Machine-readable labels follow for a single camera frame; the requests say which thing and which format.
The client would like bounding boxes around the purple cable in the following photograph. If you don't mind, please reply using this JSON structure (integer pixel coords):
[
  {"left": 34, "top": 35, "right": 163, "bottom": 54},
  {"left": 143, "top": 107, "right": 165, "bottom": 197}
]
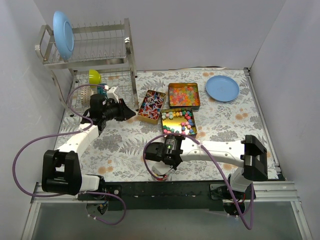
[
  {"left": 11, "top": 84, "right": 127, "bottom": 226},
  {"left": 142, "top": 133, "right": 256, "bottom": 230}
]

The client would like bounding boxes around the tin of star candies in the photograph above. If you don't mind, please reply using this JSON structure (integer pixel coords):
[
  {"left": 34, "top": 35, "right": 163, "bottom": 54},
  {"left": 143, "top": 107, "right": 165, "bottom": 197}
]
[{"left": 160, "top": 107, "right": 198, "bottom": 138}]

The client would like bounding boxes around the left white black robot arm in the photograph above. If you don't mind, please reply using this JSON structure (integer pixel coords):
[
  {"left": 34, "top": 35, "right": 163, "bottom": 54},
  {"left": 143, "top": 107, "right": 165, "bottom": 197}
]
[{"left": 41, "top": 93, "right": 136, "bottom": 200}]

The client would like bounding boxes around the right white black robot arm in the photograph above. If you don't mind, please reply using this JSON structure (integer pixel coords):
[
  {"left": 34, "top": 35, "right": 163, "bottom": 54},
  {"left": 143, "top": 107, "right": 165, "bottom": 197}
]
[{"left": 142, "top": 133, "right": 269, "bottom": 199}]

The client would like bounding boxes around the blue plate on table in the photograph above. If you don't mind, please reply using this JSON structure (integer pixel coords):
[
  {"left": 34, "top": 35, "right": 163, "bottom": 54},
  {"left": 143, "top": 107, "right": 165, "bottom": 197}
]
[{"left": 205, "top": 75, "right": 240, "bottom": 103}]

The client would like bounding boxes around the teal white cup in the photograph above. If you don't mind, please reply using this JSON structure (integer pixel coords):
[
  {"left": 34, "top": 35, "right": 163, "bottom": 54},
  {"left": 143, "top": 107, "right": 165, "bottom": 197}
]
[{"left": 97, "top": 83, "right": 109, "bottom": 96}]

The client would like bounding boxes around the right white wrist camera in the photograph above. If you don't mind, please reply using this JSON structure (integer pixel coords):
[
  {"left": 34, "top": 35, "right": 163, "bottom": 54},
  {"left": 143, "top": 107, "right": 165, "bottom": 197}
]
[{"left": 151, "top": 162, "right": 173, "bottom": 176}]

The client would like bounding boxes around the aluminium frame rail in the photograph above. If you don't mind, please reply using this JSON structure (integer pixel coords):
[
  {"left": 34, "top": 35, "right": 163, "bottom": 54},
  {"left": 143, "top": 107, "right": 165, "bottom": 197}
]
[{"left": 31, "top": 181, "right": 301, "bottom": 203}]

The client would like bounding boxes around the blue plate in rack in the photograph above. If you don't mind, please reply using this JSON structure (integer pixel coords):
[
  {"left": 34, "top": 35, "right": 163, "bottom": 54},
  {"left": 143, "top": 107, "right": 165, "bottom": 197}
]
[{"left": 53, "top": 10, "right": 75, "bottom": 61}]

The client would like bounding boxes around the clear round plastic container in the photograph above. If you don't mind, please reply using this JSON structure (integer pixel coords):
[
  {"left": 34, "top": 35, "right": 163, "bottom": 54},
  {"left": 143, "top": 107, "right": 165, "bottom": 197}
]
[{"left": 155, "top": 174, "right": 171, "bottom": 182}]

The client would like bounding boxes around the floral table mat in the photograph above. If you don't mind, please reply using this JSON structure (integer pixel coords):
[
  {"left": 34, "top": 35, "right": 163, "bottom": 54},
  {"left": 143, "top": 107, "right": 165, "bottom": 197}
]
[{"left": 60, "top": 68, "right": 278, "bottom": 182}]

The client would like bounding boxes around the tin of gummy candies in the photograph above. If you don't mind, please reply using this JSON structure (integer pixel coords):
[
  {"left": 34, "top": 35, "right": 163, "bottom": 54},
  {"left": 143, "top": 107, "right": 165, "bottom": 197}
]
[{"left": 168, "top": 82, "right": 201, "bottom": 111}]

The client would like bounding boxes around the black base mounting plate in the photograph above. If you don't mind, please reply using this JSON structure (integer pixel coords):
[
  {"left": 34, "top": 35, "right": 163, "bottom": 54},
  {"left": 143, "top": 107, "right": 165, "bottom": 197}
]
[{"left": 77, "top": 179, "right": 258, "bottom": 212}]

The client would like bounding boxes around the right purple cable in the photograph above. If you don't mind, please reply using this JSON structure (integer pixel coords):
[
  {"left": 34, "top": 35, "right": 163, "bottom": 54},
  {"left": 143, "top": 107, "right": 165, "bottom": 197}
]
[{"left": 142, "top": 133, "right": 256, "bottom": 230}]

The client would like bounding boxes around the patterned beige cup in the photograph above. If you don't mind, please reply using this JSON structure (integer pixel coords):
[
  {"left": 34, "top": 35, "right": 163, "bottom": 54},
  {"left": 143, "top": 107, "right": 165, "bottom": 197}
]
[{"left": 80, "top": 86, "right": 94, "bottom": 107}]

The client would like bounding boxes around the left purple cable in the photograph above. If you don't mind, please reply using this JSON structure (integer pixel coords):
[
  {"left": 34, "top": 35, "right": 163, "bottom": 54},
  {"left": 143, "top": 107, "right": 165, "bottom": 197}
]
[{"left": 11, "top": 84, "right": 127, "bottom": 226}]

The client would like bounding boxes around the steel dish rack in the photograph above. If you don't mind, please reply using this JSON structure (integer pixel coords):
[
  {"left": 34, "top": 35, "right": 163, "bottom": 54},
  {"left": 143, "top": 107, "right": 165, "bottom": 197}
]
[{"left": 35, "top": 18, "right": 139, "bottom": 111}]

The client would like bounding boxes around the yellow green bowl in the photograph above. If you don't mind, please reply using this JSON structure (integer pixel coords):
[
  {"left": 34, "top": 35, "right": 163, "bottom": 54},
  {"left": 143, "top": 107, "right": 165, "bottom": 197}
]
[{"left": 88, "top": 69, "right": 102, "bottom": 85}]

